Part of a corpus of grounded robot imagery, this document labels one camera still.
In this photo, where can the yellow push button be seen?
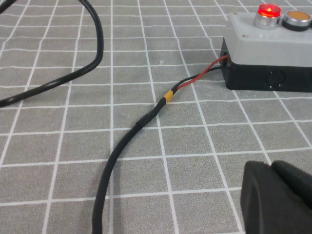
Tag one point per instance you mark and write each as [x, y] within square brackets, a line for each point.
[298, 15]

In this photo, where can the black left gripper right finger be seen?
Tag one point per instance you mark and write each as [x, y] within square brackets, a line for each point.
[297, 180]

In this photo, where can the grey black button switch box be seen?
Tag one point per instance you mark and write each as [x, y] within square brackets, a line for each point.
[268, 48]

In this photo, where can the grey white-grid tablecloth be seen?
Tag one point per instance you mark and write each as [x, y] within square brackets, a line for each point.
[195, 170]

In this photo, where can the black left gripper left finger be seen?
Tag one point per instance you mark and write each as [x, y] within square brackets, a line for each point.
[265, 207]

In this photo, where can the red illuminated push button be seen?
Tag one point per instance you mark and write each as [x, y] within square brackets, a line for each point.
[268, 12]

